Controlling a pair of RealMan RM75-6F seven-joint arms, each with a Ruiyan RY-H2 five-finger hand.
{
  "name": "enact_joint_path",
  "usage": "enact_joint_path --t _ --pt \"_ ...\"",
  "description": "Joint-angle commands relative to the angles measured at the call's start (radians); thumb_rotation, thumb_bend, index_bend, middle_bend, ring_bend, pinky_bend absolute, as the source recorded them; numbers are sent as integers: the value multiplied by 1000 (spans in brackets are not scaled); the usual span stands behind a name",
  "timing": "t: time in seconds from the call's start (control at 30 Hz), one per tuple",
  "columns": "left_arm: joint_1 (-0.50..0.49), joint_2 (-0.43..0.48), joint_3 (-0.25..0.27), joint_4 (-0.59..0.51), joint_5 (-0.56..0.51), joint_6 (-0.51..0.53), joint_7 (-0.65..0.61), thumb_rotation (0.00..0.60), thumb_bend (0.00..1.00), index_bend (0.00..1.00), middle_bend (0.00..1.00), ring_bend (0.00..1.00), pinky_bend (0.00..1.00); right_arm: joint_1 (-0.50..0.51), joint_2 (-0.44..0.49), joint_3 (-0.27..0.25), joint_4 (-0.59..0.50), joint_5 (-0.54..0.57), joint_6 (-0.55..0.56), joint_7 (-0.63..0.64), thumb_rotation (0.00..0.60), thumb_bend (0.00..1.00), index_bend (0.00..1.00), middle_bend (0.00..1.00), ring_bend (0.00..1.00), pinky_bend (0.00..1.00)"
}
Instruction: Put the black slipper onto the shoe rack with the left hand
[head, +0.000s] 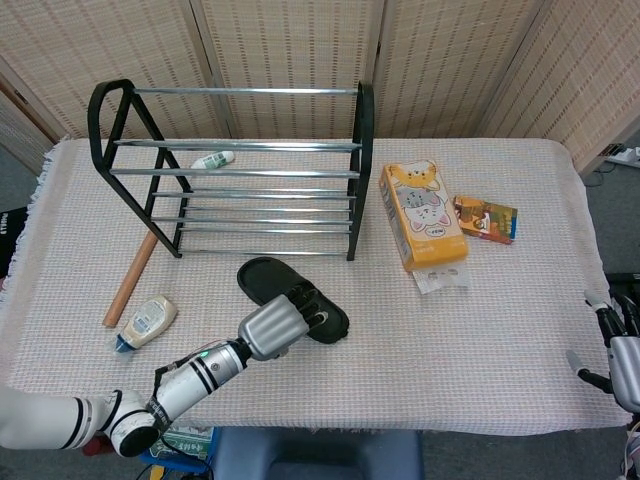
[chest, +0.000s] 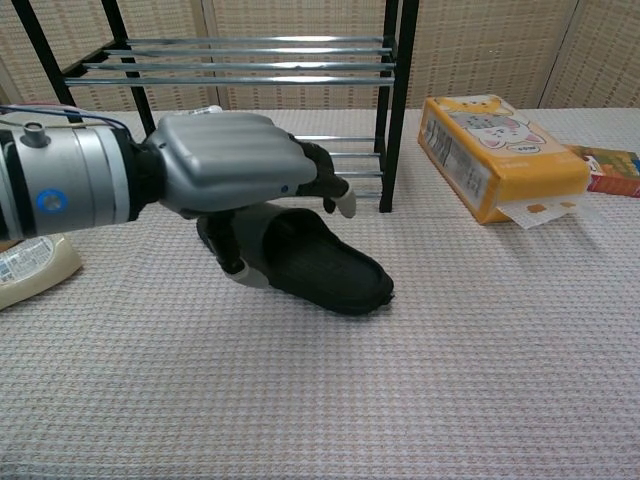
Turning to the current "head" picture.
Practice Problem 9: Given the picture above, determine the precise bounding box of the yellow cat tissue pack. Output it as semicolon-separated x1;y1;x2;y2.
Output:
378;159;471;295

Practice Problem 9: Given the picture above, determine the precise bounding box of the black flat device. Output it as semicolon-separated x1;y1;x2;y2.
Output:
603;271;640;296

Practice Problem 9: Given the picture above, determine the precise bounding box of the white power strip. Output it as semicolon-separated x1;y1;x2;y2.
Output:
607;144;640;169

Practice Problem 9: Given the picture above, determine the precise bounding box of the wooden rolling stick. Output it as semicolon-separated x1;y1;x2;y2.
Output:
102;232;160;329

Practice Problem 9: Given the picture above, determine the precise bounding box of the blue padded seat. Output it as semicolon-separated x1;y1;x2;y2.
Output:
212;427;425;480

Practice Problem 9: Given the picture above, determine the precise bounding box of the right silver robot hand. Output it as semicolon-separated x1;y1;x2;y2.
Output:
565;290;640;414

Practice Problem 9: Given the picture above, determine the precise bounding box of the black metal shoe rack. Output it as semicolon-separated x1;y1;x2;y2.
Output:
87;78;376;262

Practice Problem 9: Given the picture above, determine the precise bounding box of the beige woven folding screen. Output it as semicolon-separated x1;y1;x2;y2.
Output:
0;0;640;174

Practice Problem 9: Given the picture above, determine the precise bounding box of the cream squeeze sauce bottle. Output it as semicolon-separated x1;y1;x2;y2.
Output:
113;294;179;355

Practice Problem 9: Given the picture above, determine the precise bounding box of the green blue printed box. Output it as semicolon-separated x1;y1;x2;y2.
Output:
139;424;221;474

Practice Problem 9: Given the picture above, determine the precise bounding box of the small white green bottle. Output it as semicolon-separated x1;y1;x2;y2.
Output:
190;150;236;170

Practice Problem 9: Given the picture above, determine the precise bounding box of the pink checked tablecloth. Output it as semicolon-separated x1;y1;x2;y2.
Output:
0;137;629;434

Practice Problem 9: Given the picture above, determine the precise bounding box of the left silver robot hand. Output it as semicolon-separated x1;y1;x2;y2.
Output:
237;280;331;362

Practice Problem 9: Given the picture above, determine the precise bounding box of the colourful orange snack box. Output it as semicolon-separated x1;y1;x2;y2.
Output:
452;194;519;245

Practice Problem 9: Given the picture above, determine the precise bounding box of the black rubber slipper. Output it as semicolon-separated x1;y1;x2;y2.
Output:
236;256;350;345

